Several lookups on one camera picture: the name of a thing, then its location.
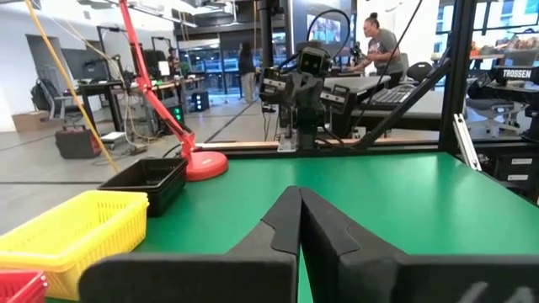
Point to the black backpack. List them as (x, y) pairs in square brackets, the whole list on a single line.
[(44, 99)]

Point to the wall display screen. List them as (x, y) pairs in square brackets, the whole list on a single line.
[(324, 29)]

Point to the red plastic basket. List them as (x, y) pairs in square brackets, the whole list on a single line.
[(21, 288)]

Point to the person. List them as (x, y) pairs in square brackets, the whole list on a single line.
[(383, 46), (174, 63), (247, 71)]

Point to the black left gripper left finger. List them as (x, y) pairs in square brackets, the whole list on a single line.
[(252, 273)]

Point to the black office chair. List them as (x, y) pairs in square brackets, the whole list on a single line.
[(419, 71)]

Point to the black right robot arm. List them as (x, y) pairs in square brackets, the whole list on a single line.
[(309, 134)]

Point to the black computer blue lights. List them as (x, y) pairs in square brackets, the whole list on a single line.
[(200, 101)]

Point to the black aluminium table frame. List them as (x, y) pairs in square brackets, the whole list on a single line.
[(457, 84)]

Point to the black computer green lights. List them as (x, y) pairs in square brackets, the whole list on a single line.
[(165, 126)]

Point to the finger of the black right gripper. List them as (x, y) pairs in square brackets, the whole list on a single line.
[(302, 107), (316, 109)]

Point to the silver aluminium bracket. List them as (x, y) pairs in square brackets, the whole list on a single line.
[(465, 141)]

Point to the black drawers white labels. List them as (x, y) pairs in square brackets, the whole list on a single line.
[(501, 168)]

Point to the cardboard box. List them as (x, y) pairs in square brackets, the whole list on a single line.
[(31, 122)]

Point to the black plastic basket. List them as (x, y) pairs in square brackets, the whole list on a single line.
[(164, 208), (143, 174), (166, 194)]

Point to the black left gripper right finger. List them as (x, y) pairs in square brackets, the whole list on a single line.
[(358, 273)]

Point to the yellow plastic basket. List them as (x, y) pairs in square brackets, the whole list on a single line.
[(63, 227), (109, 256)]

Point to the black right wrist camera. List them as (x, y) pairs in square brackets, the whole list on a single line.
[(313, 61)]

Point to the red and black case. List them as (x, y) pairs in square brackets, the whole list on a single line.
[(78, 143)]

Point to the red desk lamp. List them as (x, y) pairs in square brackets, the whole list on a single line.
[(206, 164)]

